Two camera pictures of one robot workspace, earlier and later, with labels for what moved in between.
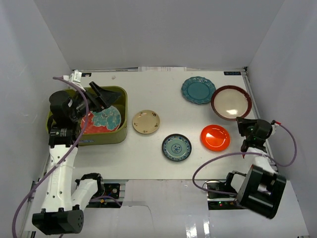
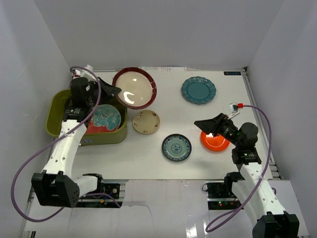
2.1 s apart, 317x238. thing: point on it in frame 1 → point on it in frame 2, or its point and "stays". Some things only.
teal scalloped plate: x=198 y=89 stays
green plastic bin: x=117 y=137 stays
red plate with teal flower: x=106 y=120 stays
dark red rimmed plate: x=229 y=102 → x=138 y=87
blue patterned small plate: x=177 y=147 stays
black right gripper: x=242 y=123 → x=214 y=126
